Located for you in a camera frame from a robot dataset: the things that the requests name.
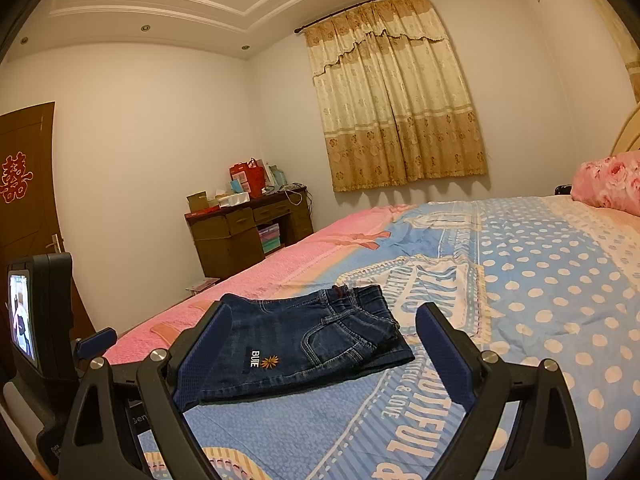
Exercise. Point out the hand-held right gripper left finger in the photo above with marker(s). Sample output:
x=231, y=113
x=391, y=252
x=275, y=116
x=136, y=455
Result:
x=200, y=355

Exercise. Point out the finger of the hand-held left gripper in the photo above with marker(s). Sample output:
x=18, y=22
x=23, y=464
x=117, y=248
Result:
x=97, y=341

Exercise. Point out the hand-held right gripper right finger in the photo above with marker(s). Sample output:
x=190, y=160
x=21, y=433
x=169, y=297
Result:
x=445, y=355

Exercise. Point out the dark blue denim pants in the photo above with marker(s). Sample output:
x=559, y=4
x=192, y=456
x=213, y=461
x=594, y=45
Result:
x=300, y=340

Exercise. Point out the flat white and pink box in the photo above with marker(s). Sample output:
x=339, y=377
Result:
x=202, y=285

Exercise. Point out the brown wooden door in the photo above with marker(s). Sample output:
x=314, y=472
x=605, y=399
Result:
x=35, y=220

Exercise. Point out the brown wooden desk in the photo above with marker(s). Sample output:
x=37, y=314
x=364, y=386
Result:
x=220, y=245

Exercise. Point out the blue and pink printed bedsheet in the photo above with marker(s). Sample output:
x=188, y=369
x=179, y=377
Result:
x=525, y=270

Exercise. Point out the stack of coloured plastic boxes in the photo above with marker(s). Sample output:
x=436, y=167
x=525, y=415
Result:
x=270, y=237

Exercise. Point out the red paper door decoration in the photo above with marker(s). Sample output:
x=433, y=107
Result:
x=15, y=177

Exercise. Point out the brown cardboard box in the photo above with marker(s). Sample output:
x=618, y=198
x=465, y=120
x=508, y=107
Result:
x=197, y=201

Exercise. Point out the red gift bag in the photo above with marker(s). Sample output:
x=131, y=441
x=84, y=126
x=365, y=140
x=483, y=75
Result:
x=252, y=177

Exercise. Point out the pale blue paper bag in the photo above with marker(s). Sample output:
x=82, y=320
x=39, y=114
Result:
x=276, y=176

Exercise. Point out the small black object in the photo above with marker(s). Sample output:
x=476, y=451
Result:
x=563, y=190

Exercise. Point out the pink floral pillow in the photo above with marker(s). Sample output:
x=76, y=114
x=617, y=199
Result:
x=610, y=180

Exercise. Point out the beige patterned curtain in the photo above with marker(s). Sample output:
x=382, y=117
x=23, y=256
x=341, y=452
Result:
x=400, y=110

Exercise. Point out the cream wooden headboard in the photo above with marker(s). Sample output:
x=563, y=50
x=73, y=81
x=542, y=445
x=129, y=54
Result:
x=631, y=135

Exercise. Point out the dark curtain rod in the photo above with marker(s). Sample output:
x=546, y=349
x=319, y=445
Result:
x=360, y=6

